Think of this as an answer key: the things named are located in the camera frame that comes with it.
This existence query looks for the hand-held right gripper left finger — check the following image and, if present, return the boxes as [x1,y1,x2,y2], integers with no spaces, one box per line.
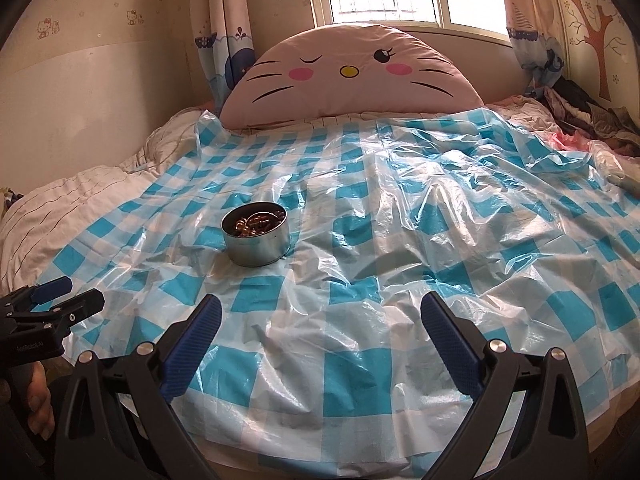
[54,293,224,480]

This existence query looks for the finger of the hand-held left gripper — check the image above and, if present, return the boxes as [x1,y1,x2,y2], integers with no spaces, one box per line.
[0,275,74,312]
[2,288,106,347]

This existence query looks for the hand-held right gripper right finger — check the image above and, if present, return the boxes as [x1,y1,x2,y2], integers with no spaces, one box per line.
[420,290,592,480]

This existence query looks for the round metal tin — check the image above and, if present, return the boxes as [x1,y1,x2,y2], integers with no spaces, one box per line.
[221,201,293,268]

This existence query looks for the pile of bead jewelry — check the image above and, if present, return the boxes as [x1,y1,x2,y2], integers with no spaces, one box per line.
[224,204,286,237]

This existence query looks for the person's left hand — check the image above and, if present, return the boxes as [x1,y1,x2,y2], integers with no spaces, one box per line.
[24,361,57,442]

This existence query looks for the white striped quilt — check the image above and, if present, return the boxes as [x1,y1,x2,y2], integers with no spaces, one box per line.
[0,109,223,306]

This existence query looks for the blue white checkered plastic sheet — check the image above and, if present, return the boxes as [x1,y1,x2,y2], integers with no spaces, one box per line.
[34,106,640,480]

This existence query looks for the clear plastic bag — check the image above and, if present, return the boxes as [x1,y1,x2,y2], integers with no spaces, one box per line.
[591,141,640,187]

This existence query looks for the pile of dark clothes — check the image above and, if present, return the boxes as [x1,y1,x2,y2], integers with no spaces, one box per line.
[541,76,640,162]

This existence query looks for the pink cat face pillow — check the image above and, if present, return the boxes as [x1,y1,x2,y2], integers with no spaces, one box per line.
[219,22,487,132]

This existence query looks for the whale print curtain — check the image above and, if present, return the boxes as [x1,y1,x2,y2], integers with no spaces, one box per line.
[189,0,259,117]
[499,0,567,97]

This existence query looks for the wardrobe with tree print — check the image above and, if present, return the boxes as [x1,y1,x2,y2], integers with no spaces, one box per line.
[544,0,640,111]

